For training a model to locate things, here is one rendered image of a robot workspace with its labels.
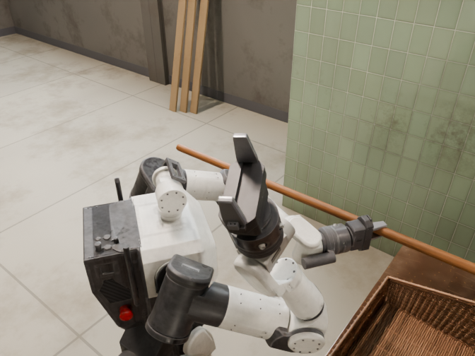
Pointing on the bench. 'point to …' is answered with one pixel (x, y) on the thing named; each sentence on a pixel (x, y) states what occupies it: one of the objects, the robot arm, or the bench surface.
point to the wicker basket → (379, 299)
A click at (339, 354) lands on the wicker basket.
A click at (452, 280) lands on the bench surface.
